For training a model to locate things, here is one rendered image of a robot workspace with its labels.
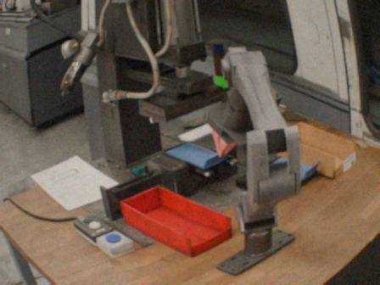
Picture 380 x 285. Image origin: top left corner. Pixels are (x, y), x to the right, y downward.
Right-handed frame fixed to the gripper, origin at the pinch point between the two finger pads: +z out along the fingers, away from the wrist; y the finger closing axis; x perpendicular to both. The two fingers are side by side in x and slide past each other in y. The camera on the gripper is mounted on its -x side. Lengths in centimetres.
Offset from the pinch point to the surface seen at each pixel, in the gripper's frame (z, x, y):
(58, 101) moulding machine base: 241, -124, 225
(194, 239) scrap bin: 18.6, 7.0, -7.1
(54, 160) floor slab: 230, -86, 169
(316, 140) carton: 20, -47, 0
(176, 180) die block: 23.3, -3.9, 11.2
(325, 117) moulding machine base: 33, -73, 11
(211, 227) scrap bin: 18.5, 1.4, -6.3
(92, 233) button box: 24.4, 25.4, 7.8
